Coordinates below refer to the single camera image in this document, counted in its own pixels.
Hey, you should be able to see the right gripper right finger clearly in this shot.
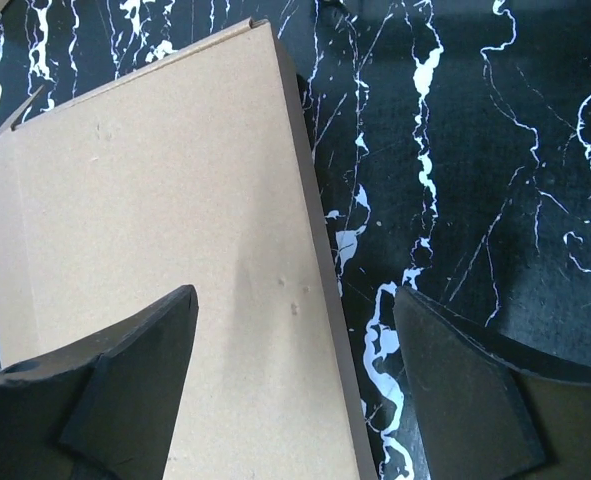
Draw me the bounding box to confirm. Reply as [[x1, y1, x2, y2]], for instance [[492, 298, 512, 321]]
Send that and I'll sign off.
[[394, 287, 591, 479]]

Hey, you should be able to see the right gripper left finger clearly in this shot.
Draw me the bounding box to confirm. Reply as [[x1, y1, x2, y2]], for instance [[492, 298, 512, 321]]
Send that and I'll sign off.
[[0, 285, 198, 479]]

